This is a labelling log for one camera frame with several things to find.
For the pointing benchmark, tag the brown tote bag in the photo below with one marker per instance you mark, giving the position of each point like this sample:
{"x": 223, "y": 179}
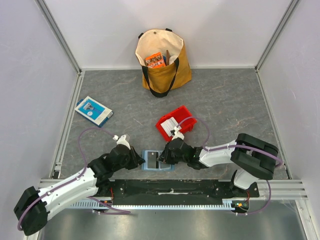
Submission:
{"x": 160, "y": 81}

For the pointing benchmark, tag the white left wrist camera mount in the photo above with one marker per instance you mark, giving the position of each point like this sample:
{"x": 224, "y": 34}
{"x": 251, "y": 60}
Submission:
{"x": 122, "y": 140}

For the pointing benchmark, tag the brown item in bag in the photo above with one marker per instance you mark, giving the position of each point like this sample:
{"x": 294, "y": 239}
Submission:
{"x": 167, "y": 57}

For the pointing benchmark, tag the black VIP credit card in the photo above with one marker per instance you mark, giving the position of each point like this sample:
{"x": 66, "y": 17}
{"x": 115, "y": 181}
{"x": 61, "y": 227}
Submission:
{"x": 152, "y": 160}

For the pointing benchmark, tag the blue white razor box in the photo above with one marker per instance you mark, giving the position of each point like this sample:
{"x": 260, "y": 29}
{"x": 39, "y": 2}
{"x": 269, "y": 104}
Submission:
{"x": 93, "y": 111}

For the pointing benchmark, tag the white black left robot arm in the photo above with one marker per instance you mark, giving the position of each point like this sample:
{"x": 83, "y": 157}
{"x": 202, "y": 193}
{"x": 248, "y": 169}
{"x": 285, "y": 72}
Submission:
{"x": 36, "y": 207}

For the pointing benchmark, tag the blue leather card holder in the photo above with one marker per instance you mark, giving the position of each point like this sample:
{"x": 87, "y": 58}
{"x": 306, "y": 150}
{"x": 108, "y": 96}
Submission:
{"x": 144, "y": 165}

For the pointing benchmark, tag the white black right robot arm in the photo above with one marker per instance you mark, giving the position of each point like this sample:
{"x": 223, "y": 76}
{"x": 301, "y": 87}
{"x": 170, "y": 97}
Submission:
{"x": 256, "y": 159}

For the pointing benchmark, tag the orange snack packet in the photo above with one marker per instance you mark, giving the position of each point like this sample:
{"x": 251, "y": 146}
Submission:
{"x": 155, "y": 60}

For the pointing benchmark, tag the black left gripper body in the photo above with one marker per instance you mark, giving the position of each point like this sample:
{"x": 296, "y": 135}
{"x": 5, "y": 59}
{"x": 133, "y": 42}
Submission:
{"x": 129, "y": 163}

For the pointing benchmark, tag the grey slotted cable duct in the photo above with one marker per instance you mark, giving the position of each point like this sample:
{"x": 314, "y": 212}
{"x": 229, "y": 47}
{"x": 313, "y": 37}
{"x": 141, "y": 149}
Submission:
{"x": 100, "y": 204}

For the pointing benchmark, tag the stack of white cards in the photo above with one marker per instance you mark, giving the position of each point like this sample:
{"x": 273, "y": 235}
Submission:
{"x": 169, "y": 125}

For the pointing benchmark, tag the aluminium frame rail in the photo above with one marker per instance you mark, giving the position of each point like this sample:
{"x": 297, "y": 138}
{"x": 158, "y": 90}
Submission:
{"x": 282, "y": 189}

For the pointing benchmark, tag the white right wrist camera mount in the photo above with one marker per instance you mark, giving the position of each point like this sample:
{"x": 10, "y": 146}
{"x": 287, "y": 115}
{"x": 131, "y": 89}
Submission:
{"x": 176, "y": 134}

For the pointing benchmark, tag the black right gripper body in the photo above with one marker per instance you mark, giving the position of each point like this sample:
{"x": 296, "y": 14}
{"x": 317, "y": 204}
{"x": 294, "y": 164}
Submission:
{"x": 167, "y": 154}

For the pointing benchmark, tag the red plastic bin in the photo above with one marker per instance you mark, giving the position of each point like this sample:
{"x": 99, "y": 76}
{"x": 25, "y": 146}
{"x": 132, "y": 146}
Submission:
{"x": 183, "y": 117}

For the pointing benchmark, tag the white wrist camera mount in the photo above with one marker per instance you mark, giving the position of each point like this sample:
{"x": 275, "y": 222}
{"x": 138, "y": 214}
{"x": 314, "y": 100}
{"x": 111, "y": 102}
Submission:
{"x": 176, "y": 134}
{"x": 122, "y": 140}

